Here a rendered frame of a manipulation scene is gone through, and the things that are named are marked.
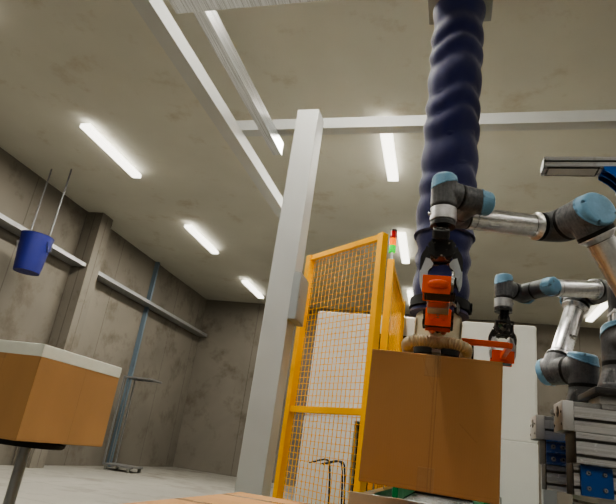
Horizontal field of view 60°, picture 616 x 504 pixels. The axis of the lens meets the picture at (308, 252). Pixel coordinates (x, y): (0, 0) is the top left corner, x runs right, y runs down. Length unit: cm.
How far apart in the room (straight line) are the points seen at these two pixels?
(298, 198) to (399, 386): 208
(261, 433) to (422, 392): 165
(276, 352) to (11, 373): 141
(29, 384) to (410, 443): 163
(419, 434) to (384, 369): 22
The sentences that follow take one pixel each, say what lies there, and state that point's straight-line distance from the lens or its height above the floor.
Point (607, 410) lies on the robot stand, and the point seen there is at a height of 98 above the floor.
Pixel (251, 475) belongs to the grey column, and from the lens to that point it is 325.
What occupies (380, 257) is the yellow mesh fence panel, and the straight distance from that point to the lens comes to 340.
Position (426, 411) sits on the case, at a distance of 174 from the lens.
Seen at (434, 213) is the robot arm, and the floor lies 142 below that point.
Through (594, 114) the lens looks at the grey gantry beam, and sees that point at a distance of 452.
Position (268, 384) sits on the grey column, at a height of 107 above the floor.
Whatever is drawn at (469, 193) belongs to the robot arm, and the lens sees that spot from 164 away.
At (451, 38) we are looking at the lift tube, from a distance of 260.
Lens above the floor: 74
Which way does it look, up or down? 20 degrees up
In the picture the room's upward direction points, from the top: 8 degrees clockwise
